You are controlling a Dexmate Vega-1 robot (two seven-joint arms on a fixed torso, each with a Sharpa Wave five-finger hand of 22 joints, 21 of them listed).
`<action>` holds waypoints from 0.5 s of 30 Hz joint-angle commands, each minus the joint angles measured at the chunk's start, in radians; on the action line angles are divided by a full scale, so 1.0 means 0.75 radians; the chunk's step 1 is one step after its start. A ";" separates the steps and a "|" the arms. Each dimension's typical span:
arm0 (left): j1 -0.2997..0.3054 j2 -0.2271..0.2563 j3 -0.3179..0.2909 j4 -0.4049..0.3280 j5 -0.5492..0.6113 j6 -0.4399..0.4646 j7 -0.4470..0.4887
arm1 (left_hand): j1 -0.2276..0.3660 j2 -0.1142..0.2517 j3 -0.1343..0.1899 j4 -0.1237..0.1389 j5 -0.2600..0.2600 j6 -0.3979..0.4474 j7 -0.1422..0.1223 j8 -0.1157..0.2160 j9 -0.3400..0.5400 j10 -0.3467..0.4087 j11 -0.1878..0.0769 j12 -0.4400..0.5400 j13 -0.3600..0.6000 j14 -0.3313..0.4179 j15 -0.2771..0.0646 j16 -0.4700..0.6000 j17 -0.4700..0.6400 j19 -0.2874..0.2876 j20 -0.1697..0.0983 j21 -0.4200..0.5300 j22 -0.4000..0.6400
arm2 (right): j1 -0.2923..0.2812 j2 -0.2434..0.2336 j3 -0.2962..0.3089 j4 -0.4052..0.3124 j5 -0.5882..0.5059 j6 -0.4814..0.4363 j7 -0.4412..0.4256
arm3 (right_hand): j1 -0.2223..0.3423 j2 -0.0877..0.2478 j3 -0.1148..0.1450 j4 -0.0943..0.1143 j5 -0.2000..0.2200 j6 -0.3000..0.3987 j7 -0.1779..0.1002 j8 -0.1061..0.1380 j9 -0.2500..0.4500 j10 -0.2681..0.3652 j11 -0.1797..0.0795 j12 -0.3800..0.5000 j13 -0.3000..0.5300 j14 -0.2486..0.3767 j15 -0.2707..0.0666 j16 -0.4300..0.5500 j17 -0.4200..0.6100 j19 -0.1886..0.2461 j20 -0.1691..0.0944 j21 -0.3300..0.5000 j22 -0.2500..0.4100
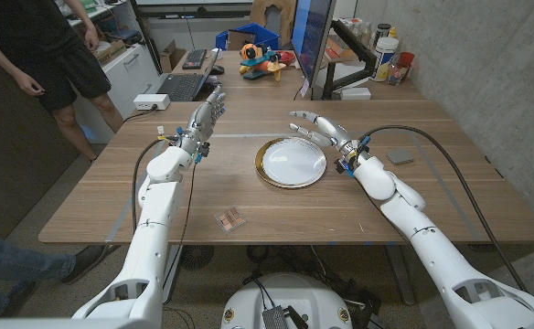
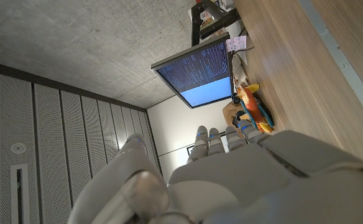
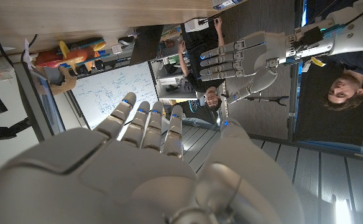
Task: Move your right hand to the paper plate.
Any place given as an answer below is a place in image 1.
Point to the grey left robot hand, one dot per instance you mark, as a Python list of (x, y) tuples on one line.
[(205, 119)]

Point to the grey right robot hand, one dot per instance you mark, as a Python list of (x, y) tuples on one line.
[(335, 132)]

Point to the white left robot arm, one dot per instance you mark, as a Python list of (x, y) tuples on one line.
[(159, 201)]

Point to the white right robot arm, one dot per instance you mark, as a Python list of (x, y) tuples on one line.
[(413, 215)]

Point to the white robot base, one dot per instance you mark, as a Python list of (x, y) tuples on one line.
[(287, 297)]

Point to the white paper plate gold rim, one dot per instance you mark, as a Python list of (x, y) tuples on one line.
[(290, 166)]

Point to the black laptop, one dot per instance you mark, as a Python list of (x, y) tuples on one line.
[(182, 87)]

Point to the flat white box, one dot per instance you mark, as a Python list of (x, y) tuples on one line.
[(355, 93)]

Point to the black computer mouse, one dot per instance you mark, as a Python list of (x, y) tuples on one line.
[(216, 70)]

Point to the white paper tag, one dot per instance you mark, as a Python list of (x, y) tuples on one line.
[(304, 88)]

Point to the white power strip box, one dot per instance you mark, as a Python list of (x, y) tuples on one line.
[(151, 101)]

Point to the black keyboard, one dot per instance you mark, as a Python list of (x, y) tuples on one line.
[(195, 58)]

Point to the grey square pad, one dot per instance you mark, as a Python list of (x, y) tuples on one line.
[(399, 156)]

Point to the open cardboard box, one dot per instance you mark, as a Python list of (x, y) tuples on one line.
[(172, 57)]

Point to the colourful toy airplane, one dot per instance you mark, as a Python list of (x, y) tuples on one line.
[(261, 63)]

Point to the clear glass jar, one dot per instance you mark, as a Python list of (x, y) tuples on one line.
[(395, 74)]

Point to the white drawer cabinet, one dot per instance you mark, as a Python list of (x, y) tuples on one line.
[(134, 68)]

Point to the white canister blue label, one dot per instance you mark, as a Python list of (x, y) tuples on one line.
[(383, 58)]

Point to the red bowl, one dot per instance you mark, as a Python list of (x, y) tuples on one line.
[(288, 57)]

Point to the computer monitor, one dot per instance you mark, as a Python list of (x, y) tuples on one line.
[(312, 36)]

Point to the red cup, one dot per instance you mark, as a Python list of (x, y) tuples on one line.
[(406, 59)]

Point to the blue plastic bin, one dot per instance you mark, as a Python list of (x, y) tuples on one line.
[(262, 34)]

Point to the clear box with brown squares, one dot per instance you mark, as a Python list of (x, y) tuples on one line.
[(230, 219)]

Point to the black lid bottle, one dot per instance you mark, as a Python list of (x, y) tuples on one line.
[(381, 31)]

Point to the yellow bottle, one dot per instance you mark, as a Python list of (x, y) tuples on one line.
[(392, 33)]

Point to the small cardboard box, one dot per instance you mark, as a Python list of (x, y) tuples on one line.
[(111, 51)]

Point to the black round fan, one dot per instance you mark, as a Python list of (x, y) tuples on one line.
[(196, 257)]

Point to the grey metal table leg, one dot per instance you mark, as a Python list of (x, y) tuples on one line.
[(397, 274), (174, 265)]

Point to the person in black shorts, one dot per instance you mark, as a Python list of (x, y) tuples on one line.
[(34, 36)]

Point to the grey finned box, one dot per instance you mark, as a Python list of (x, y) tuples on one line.
[(274, 319)]

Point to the person in blue jeans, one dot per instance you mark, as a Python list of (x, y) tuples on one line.
[(11, 269)]

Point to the black metal post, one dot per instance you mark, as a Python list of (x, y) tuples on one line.
[(146, 36)]

